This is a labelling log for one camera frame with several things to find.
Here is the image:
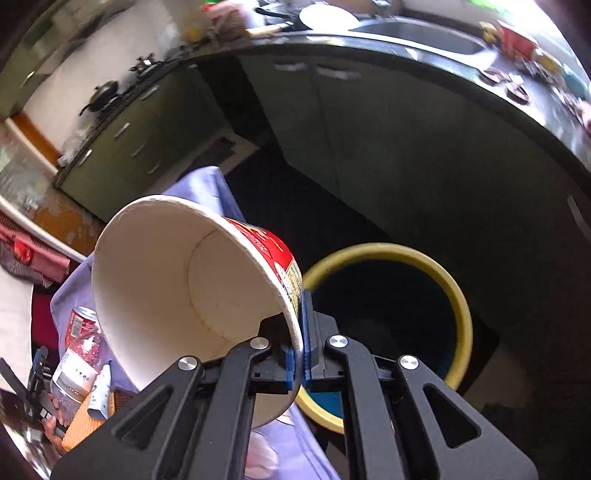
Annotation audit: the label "paper instant noodle cup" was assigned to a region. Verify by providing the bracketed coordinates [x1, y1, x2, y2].
[90, 194, 306, 429]

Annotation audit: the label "white blue tube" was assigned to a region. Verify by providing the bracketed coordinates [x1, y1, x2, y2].
[87, 362, 114, 421]

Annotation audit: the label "orange foam net sleeve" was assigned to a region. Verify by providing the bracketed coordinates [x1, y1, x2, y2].
[61, 396, 105, 452]

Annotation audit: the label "yellow rimmed trash bin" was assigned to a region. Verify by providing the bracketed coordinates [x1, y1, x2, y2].
[294, 242, 475, 435]

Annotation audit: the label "kitchen sink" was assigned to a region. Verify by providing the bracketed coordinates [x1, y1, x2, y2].
[352, 19, 487, 55]

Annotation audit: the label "green lower cabinets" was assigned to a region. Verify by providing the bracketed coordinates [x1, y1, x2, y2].
[56, 46, 590, 386]

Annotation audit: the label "red soda can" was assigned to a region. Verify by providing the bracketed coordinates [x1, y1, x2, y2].
[64, 306, 103, 367]

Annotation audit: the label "clear plastic bottle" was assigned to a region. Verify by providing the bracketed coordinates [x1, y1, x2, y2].
[50, 332, 108, 427]

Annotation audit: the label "red checked apron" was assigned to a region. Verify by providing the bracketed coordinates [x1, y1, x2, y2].
[1, 214, 70, 288]

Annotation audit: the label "plastic bag on counter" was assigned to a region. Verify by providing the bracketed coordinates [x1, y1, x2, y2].
[57, 129, 91, 168]

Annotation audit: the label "small steel pot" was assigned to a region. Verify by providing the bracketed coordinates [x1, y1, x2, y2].
[129, 53, 161, 77]

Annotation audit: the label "black wok with lid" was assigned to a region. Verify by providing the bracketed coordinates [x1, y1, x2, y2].
[79, 80, 119, 116]

